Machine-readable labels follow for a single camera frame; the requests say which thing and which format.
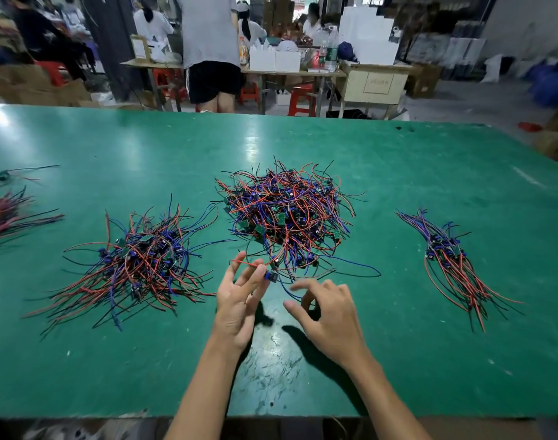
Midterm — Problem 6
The row of white containers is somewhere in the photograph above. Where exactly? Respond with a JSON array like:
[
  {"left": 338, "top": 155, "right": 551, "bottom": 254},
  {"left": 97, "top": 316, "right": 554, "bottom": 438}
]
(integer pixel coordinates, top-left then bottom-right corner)
[{"left": 248, "top": 43, "right": 301, "bottom": 73}]

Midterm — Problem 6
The person's right hand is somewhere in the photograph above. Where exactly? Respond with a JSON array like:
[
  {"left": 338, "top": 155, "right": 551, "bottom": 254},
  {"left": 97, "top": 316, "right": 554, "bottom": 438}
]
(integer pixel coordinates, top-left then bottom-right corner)
[{"left": 281, "top": 277, "right": 372, "bottom": 367}]

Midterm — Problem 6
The sorted wire bundle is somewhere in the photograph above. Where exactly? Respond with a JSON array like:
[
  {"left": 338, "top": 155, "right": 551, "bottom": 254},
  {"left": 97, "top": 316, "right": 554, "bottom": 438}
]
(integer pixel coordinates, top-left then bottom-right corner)
[
  {"left": 24, "top": 201, "right": 229, "bottom": 337},
  {"left": 0, "top": 188, "right": 64, "bottom": 251}
]

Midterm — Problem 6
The dark pillar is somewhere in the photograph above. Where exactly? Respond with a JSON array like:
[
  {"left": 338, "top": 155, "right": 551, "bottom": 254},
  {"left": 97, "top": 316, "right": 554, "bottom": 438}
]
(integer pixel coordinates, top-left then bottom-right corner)
[{"left": 77, "top": 0, "right": 143, "bottom": 101}]

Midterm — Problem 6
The person's left hand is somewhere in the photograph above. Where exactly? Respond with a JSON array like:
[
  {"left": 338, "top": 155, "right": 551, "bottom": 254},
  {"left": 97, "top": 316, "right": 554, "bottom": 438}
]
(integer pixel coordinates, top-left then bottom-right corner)
[{"left": 210, "top": 252, "right": 271, "bottom": 354}]

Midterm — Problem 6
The small bunch of set-aside wires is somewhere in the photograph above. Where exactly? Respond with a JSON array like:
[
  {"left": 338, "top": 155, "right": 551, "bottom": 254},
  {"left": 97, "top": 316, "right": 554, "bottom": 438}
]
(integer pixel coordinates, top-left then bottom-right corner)
[{"left": 395, "top": 208, "right": 525, "bottom": 332}]

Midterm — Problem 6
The row of cardboard boxes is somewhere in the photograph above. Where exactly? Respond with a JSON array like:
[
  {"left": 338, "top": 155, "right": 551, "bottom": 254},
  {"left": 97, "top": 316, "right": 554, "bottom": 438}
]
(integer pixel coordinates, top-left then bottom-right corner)
[{"left": 0, "top": 64, "right": 92, "bottom": 108}]

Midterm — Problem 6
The person's left forearm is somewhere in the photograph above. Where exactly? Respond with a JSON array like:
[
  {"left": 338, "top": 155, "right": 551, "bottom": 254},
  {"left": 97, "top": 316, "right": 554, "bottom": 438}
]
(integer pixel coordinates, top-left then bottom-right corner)
[{"left": 164, "top": 342, "right": 244, "bottom": 440}]

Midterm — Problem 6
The long wooden work table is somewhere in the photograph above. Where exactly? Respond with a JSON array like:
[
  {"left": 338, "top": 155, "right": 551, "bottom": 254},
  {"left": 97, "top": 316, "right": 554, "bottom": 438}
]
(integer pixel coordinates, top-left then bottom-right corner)
[{"left": 121, "top": 57, "right": 413, "bottom": 116}]

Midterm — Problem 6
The cream cabinet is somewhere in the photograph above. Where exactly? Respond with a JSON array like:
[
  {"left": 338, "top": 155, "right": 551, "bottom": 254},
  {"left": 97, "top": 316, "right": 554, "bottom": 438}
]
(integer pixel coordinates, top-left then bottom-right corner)
[{"left": 334, "top": 64, "right": 413, "bottom": 118}]

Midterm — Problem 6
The pile of wires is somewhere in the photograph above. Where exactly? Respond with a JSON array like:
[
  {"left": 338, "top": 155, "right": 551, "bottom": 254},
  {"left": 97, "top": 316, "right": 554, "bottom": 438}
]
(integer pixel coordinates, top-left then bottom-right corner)
[{"left": 215, "top": 160, "right": 383, "bottom": 288}]

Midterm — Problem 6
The heap of blue bags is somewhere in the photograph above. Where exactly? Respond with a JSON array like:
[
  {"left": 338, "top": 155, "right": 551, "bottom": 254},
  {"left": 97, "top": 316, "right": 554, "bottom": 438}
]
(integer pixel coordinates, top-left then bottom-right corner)
[{"left": 527, "top": 57, "right": 558, "bottom": 108}]

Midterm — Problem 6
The person's right forearm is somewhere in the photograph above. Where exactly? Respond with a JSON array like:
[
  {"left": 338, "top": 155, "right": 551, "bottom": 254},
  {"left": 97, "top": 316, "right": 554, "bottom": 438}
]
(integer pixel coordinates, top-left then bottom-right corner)
[{"left": 338, "top": 353, "right": 433, "bottom": 440}]

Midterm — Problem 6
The brown cardboard box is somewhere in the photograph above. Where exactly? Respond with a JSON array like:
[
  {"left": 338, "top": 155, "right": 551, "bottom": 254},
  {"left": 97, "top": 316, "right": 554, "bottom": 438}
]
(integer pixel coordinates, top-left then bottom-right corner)
[{"left": 406, "top": 62, "right": 442, "bottom": 99}]

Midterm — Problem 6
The stack of white boxes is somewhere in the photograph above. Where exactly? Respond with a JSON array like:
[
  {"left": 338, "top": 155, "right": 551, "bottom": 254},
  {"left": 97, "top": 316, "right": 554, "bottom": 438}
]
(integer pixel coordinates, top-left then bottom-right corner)
[{"left": 338, "top": 6, "right": 399, "bottom": 66}]

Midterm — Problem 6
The red plastic stool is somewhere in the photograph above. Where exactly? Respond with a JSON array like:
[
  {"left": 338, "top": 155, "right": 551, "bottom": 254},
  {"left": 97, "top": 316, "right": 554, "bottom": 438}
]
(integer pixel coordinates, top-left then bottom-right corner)
[
  {"left": 240, "top": 82, "right": 262, "bottom": 105},
  {"left": 288, "top": 84, "right": 319, "bottom": 117},
  {"left": 152, "top": 68, "right": 187, "bottom": 106},
  {"left": 36, "top": 61, "right": 69, "bottom": 88}
]

